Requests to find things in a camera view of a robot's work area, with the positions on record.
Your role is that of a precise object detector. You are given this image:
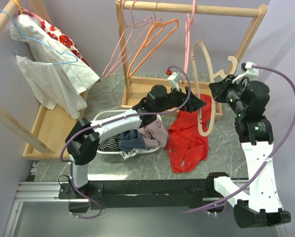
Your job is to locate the wooden clothes rack centre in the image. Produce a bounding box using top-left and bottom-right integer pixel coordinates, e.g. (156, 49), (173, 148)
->
(121, 0), (268, 109)

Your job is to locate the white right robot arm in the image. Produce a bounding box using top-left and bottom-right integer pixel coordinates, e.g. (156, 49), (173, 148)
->
(206, 75), (292, 228)

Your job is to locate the navy blue tank top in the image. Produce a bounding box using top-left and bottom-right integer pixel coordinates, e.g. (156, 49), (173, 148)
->
(119, 129), (146, 152)

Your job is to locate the wooden clothes rack left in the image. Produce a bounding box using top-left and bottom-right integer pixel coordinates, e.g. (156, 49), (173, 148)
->
(0, 0), (76, 161)

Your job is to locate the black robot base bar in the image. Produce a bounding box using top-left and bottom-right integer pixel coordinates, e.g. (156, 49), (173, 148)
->
(59, 176), (222, 212)

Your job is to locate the red tank top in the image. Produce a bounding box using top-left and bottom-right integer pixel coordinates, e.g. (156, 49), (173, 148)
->
(166, 93), (214, 173)

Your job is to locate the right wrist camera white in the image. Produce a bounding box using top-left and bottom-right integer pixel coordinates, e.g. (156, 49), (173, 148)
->
(232, 62), (259, 83)

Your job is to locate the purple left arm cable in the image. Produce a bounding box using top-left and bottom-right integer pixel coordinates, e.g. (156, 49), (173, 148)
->
(60, 65), (191, 219)

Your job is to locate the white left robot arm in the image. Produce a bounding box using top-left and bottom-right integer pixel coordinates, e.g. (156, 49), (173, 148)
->
(63, 85), (206, 198)

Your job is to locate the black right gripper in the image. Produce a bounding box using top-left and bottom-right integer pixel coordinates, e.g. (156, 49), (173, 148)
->
(208, 74), (247, 116)

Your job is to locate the blue wire hanger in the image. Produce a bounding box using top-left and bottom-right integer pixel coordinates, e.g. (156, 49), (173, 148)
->
(0, 9), (78, 66)

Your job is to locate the mauve tank top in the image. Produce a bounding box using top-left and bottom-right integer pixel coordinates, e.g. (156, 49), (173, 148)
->
(138, 118), (168, 148)

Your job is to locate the wooden clothes rack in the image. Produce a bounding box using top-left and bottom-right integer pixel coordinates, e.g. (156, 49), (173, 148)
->
(121, 0), (268, 109)
(0, 0), (76, 161)

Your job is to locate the beige wooden hanger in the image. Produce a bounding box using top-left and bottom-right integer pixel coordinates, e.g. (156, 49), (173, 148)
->
(190, 40), (238, 137)

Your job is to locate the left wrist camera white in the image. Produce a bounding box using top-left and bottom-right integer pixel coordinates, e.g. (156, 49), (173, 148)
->
(166, 69), (180, 91)

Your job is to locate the orange plastic hanger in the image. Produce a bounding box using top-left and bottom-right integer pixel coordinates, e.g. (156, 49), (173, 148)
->
(127, 18), (180, 78)

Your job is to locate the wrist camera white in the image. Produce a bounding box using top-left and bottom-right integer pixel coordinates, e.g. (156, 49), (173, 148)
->
(232, 62), (259, 83)
(166, 69), (180, 91)

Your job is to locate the black striped tank top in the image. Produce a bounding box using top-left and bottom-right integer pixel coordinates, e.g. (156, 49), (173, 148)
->
(98, 135), (121, 152)

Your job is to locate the pink wire hanger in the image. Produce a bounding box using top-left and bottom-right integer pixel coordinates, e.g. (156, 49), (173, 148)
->
(102, 0), (153, 78)
(102, 0), (154, 78)

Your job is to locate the red floral white garment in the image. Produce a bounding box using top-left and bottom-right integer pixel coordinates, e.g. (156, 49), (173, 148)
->
(40, 19), (91, 67)

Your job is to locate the pink plastic hanger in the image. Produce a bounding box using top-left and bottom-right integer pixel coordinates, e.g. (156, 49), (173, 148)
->
(184, 0), (196, 73)

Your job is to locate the white perforated plastic basket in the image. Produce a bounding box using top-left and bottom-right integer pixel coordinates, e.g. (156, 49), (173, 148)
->
(92, 110), (168, 156)

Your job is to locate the white dress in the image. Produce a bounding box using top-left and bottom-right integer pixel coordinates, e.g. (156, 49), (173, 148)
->
(10, 14), (100, 119)

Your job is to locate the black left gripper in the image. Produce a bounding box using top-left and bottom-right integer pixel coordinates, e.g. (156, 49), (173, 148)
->
(155, 84), (207, 114)

